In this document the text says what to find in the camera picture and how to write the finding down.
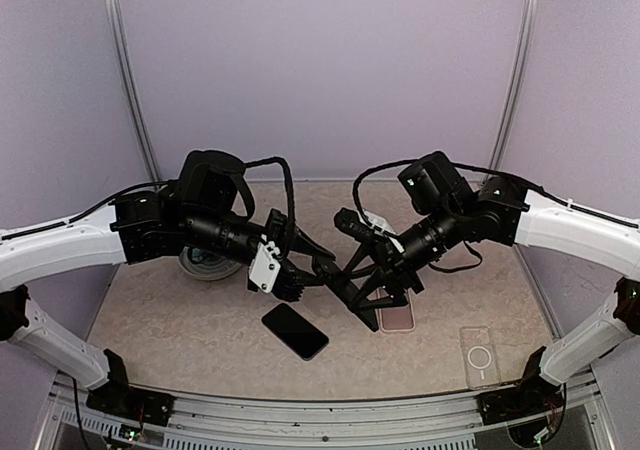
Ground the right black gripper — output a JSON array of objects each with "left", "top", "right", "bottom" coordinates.
[{"left": 343, "top": 199, "right": 467, "bottom": 308}]

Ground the black phone back up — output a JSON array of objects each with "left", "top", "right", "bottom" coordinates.
[{"left": 319, "top": 264, "right": 376, "bottom": 331}]

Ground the pink phone case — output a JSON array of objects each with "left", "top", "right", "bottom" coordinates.
[{"left": 376, "top": 293, "right": 416, "bottom": 334}]

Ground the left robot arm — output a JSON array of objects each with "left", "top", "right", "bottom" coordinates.
[{"left": 1, "top": 150, "right": 335, "bottom": 415}]

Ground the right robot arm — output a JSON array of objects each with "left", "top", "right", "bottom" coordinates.
[{"left": 334, "top": 151, "right": 639, "bottom": 414}]

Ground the black phone screen up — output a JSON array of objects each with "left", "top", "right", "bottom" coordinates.
[{"left": 261, "top": 303, "right": 329, "bottom": 361}]

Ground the clear magsafe phone case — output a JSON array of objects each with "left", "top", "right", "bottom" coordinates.
[{"left": 459, "top": 326, "right": 501, "bottom": 390}]

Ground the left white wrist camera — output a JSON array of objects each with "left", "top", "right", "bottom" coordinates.
[{"left": 247, "top": 241, "right": 281, "bottom": 294}]

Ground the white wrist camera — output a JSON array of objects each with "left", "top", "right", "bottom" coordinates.
[
  {"left": 247, "top": 241, "right": 281, "bottom": 294},
  {"left": 334, "top": 208, "right": 395, "bottom": 243}
]

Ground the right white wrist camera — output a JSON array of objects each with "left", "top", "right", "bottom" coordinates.
[{"left": 334, "top": 208, "right": 395, "bottom": 243}]

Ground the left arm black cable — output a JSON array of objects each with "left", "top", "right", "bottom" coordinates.
[{"left": 239, "top": 156, "right": 297, "bottom": 241}]

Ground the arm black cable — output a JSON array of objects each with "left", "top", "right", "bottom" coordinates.
[
  {"left": 239, "top": 156, "right": 297, "bottom": 241},
  {"left": 351, "top": 158, "right": 421, "bottom": 221}
]

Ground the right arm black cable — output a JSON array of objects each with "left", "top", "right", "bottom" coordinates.
[{"left": 351, "top": 158, "right": 421, "bottom": 221}]

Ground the front aluminium rail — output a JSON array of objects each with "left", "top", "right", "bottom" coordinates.
[{"left": 34, "top": 364, "right": 616, "bottom": 450}]

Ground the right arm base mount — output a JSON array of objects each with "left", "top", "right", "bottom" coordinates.
[{"left": 476, "top": 387, "right": 565, "bottom": 425}]

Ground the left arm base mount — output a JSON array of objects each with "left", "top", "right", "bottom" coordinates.
[{"left": 86, "top": 387, "right": 175, "bottom": 427}]

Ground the right aluminium frame post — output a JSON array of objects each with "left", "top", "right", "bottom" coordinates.
[{"left": 489, "top": 0, "right": 539, "bottom": 170}]

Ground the aluminium frame post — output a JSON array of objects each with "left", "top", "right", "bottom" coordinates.
[
  {"left": 104, "top": 0, "right": 161, "bottom": 182},
  {"left": 489, "top": 0, "right": 539, "bottom": 170}
]

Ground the left aluminium frame post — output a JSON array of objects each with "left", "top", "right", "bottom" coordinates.
[{"left": 104, "top": 0, "right": 161, "bottom": 182}]

